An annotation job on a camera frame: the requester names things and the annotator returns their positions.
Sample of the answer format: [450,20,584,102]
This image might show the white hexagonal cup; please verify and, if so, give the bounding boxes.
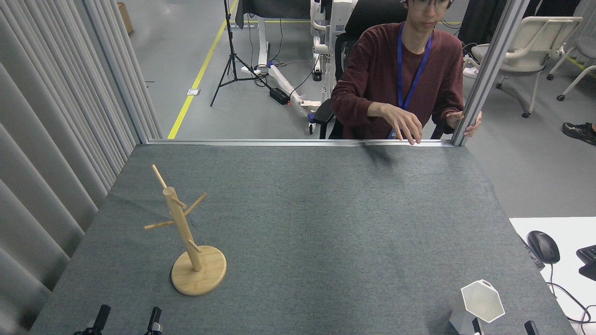
[449,279,506,335]

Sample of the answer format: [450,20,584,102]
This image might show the wooden cup rack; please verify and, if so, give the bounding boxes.
[144,164,227,296]

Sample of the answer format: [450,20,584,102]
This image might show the person's left hand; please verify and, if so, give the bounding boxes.
[446,111,483,139]

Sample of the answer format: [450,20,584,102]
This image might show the person's right hand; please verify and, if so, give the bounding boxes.
[377,102,423,145]

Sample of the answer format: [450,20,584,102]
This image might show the black flat device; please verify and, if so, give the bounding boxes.
[518,234,545,270]

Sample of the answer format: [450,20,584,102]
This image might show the black computer mouse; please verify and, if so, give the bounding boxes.
[527,230,561,264]

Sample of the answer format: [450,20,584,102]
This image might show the black keyboard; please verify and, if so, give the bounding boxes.
[576,245,596,281]

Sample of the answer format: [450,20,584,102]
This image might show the white side table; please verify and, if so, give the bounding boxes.
[509,216,596,335]

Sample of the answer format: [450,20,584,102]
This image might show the grey felt table cover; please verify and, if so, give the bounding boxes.
[28,143,578,335]

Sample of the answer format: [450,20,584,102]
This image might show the grey curtain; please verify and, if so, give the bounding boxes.
[0,0,163,335]

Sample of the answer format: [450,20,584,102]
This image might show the black shoe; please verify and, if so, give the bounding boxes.
[562,122,596,146]

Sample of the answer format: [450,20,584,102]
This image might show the white stand on wheels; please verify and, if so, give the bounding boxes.
[268,0,359,135]

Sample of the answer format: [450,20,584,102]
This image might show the person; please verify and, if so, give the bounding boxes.
[330,0,482,145]

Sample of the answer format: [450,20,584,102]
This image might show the white swivel chair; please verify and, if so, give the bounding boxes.
[459,16,583,118]

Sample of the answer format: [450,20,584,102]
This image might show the grey chair with white legs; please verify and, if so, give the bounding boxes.
[547,0,596,102]

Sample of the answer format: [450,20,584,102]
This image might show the white desk leg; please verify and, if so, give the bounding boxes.
[240,18,271,76]

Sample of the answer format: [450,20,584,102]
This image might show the cardboard box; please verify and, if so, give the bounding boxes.
[116,2,134,34]

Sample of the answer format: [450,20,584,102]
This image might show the black tripod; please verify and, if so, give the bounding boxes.
[210,0,271,107]

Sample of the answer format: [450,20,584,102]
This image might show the black fabric screen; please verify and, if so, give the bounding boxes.
[459,0,585,46]

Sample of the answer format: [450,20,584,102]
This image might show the black office chair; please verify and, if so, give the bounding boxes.
[311,0,447,140]

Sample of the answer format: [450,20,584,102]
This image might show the black cloth on desk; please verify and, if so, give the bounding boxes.
[235,0,312,29]

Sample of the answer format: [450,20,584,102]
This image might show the black mouse cable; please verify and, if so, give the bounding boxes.
[545,263,596,324]

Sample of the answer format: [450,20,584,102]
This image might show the silver table edge rail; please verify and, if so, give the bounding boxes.
[148,139,454,147]

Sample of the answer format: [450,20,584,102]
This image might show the silver post beside chairs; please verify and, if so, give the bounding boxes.
[451,0,531,147]

